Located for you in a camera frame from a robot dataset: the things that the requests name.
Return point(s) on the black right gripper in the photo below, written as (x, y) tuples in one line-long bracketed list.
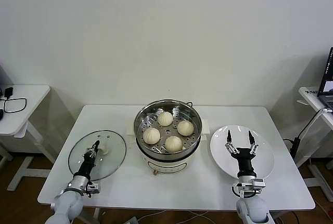
[(245, 161)]

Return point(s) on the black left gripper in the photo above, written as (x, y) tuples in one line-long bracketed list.
[(87, 166)]

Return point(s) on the glass pot lid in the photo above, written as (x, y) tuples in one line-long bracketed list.
[(112, 161)]

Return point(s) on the white steamed baozi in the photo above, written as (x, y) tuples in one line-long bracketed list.
[(165, 118), (173, 143), (185, 128), (151, 135)]

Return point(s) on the stainless steel steamer basket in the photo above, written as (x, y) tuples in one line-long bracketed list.
[(141, 122)]

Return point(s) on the white round plate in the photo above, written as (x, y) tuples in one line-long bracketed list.
[(221, 156)]

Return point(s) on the white electric cooking pot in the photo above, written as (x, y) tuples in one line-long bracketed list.
[(169, 165)]

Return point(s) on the white side desk with laptop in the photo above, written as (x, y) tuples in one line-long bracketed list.
[(310, 98)]

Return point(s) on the white floor power strip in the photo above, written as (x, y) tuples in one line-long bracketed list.
[(134, 221)]

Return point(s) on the white side desk with adapter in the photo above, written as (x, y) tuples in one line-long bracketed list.
[(31, 96)]

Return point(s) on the black power adapter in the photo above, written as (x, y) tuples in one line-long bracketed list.
[(9, 92)]

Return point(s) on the dark open laptop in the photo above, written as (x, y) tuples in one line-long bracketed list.
[(328, 78)]

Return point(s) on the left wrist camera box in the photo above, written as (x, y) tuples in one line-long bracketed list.
[(93, 188)]

